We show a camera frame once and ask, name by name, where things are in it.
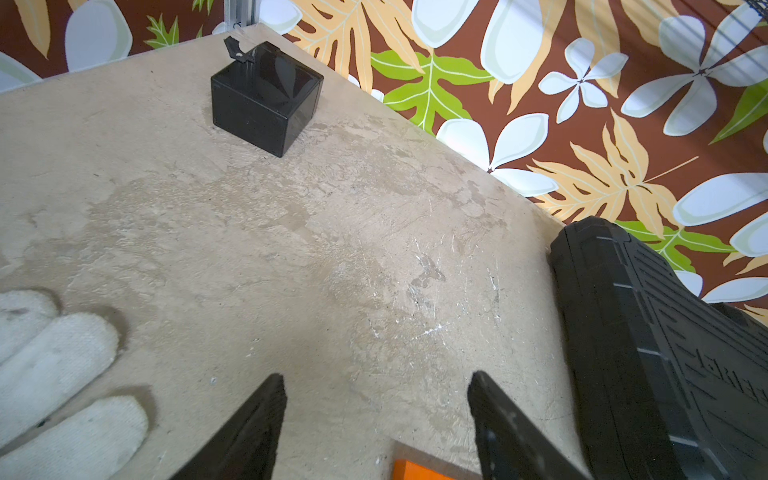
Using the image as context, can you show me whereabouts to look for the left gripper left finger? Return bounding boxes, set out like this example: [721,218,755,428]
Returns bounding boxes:
[173,373,287,480]

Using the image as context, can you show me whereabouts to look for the orange block top left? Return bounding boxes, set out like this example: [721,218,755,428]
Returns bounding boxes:
[392,459,453,480]

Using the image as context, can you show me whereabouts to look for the black plastic tool case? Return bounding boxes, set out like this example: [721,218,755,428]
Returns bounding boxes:
[549,217,767,479]

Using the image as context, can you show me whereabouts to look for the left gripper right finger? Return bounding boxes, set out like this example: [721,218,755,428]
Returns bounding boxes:
[467,370,587,480]

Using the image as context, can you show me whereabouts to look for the small black box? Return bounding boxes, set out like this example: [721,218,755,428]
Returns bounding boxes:
[211,36,324,158]

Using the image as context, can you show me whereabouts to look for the white cloth glove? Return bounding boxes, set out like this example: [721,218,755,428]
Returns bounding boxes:
[1,290,149,479]

